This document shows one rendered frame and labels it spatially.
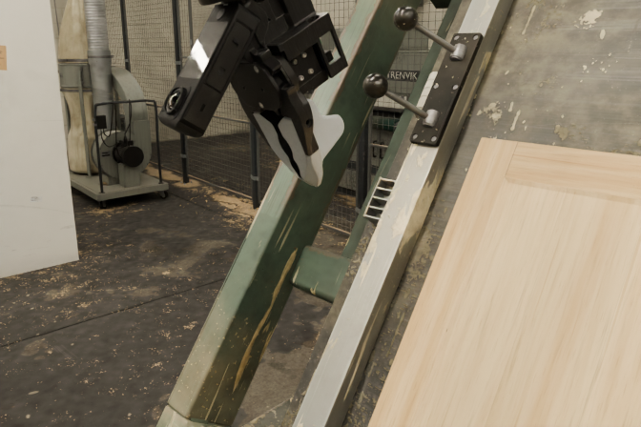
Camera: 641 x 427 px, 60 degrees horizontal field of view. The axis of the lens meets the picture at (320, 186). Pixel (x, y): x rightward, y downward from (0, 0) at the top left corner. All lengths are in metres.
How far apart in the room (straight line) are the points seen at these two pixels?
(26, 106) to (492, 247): 3.59
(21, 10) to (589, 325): 3.78
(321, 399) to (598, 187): 0.46
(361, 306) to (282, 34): 0.45
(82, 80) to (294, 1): 5.75
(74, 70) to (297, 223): 5.35
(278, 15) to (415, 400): 0.51
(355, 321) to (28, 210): 3.53
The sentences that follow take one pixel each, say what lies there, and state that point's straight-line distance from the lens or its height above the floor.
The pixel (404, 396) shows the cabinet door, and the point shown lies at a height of 1.04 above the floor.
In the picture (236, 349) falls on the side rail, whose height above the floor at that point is 0.99.
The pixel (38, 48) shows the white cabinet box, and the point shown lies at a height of 1.48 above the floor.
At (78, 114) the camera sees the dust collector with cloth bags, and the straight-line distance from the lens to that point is 6.37.
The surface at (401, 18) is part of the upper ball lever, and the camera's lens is 0.88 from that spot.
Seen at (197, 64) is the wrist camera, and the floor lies 1.47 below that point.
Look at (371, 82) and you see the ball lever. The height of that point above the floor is 1.43.
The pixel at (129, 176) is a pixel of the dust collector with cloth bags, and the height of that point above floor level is 0.27.
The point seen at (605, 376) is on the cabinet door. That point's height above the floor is 1.13.
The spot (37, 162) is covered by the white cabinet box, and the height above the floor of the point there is 0.74.
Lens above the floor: 1.48
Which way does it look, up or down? 14 degrees down
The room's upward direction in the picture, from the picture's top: straight up
